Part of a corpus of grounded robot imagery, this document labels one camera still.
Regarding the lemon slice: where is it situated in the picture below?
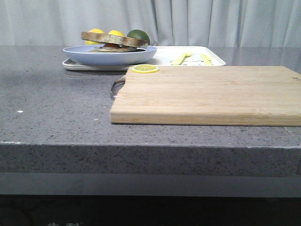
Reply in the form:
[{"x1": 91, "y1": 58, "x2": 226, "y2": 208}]
[{"x1": 131, "y1": 64, "x2": 159, "y2": 73}]

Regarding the light blue round plate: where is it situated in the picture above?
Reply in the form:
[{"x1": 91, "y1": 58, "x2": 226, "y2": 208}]
[{"x1": 63, "y1": 45, "x2": 157, "y2": 65}]

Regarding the white rectangular tray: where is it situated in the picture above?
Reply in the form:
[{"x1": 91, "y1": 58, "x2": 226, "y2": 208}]
[{"x1": 63, "y1": 46, "x2": 226, "y2": 71}]

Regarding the bread slice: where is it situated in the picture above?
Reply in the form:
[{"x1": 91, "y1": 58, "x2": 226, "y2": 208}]
[
  {"x1": 81, "y1": 32, "x2": 148, "y2": 48},
  {"x1": 89, "y1": 46, "x2": 145, "y2": 53}
]

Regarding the left yellow lemon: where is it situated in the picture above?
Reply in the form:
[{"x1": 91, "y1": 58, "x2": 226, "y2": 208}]
[{"x1": 85, "y1": 28, "x2": 104, "y2": 45}]

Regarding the yellow plastic knife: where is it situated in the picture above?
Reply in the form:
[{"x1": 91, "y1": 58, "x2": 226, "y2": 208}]
[{"x1": 200, "y1": 54, "x2": 213, "y2": 65}]

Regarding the wooden cutting board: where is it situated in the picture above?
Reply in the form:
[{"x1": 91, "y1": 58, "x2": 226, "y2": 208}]
[{"x1": 110, "y1": 66, "x2": 301, "y2": 126}]

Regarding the right yellow lemon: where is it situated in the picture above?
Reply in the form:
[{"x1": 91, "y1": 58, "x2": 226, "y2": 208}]
[{"x1": 108, "y1": 30, "x2": 124, "y2": 37}]

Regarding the white curtain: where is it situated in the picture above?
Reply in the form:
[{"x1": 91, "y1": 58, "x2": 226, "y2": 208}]
[{"x1": 0, "y1": 0, "x2": 301, "y2": 48}]

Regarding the yellow plastic fork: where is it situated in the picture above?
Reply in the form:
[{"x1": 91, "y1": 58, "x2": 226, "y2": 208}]
[{"x1": 170, "y1": 51, "x2": 192, "y2": 65}]

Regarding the metal cutting board handle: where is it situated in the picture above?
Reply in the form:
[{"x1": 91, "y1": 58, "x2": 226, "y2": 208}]
[{"x1": 110, "y1": 76, "x2": 126, "y2": 99}]

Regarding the green lime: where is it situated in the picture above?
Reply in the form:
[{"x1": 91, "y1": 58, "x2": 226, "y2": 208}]
[{"x1": 127, "y1": 29, "x2": 150, "y2": 45}]

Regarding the fried egg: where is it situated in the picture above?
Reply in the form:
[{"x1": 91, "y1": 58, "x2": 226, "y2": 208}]
[{"x1": 103, "y1": 43, "x2": 120, "y2": 49}]

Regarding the yellow lemon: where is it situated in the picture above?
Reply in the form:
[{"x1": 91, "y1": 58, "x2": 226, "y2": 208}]
[
  {"x1": 108, "y1": 30, "x2": 124, "y2": 37},
  {"x1": 85, "y1": 28, "x2": 104, "y2": 45}
]

